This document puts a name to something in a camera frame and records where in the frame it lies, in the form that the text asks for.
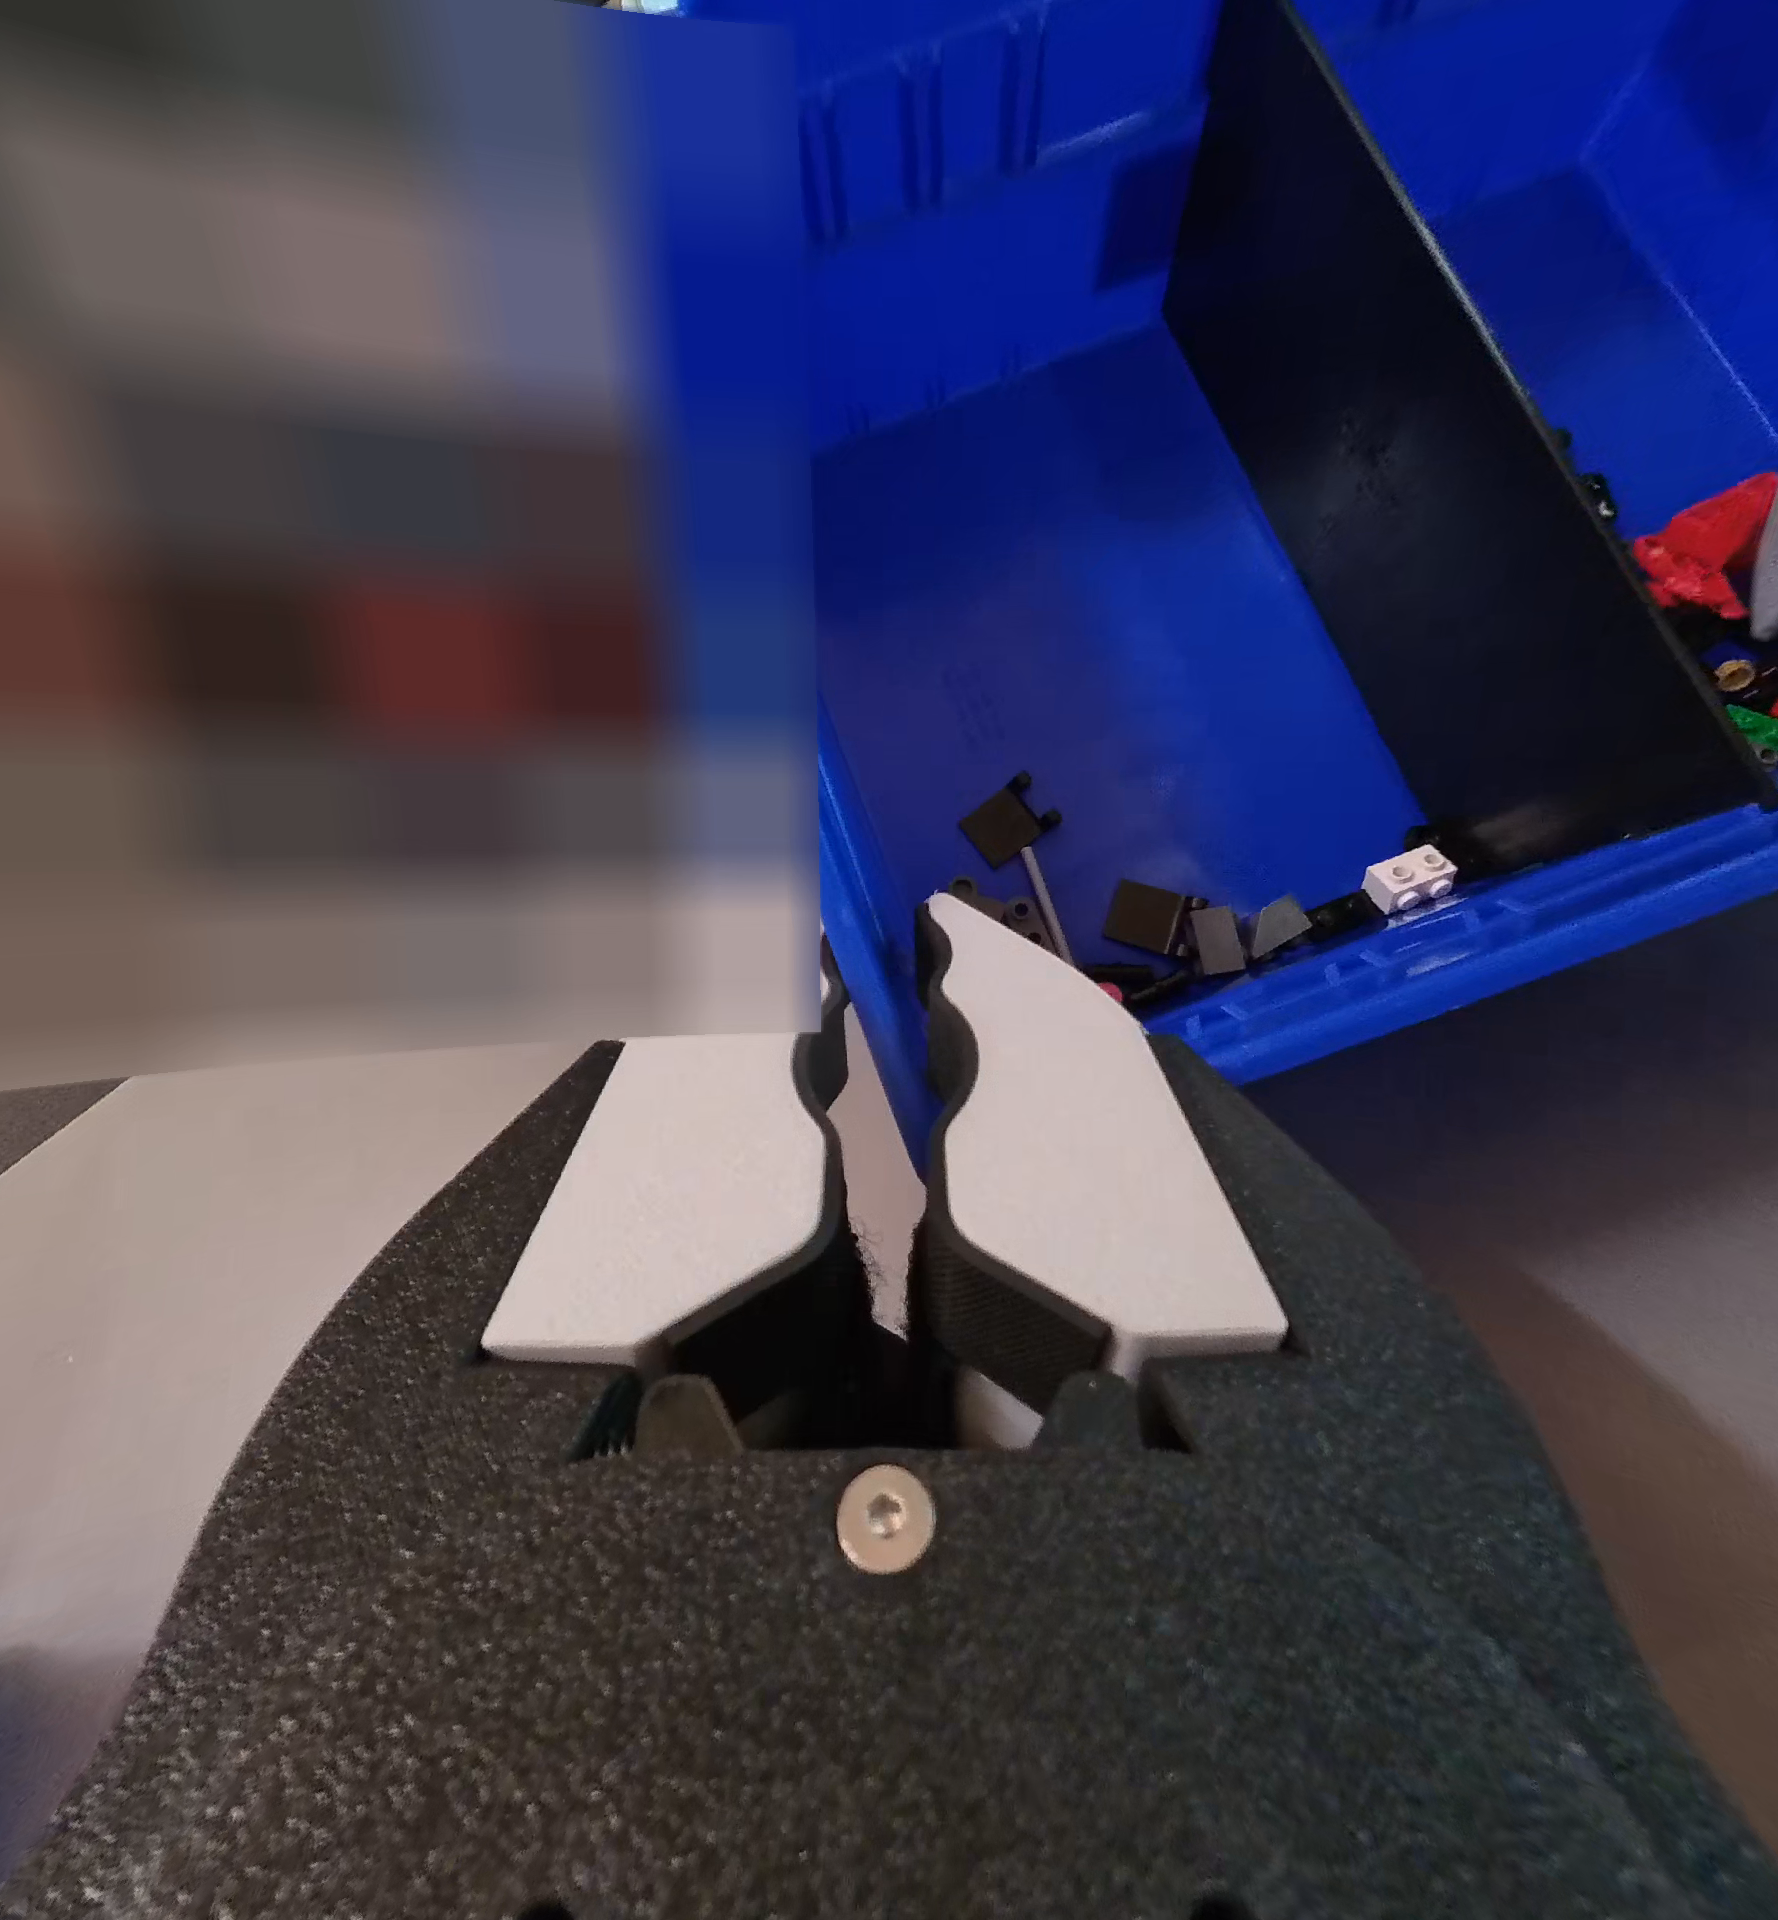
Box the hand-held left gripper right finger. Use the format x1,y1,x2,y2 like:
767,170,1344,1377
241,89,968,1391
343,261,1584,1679
909,891,1292,1416

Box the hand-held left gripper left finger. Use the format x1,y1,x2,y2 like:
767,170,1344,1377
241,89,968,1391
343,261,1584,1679
480,971,852,1374

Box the pile of colourful lego pieces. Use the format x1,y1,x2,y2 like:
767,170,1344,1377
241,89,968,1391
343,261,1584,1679
1577,471,1778,773

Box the blue plastic bin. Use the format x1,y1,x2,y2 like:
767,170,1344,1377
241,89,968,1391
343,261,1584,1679
797,0,1778,1187

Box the scattered dark lego pieces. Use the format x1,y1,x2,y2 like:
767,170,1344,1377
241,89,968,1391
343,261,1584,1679
947,772,1464,1010

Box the black bin divider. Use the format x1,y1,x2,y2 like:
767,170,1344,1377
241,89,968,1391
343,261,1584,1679
1162,0,1778,879

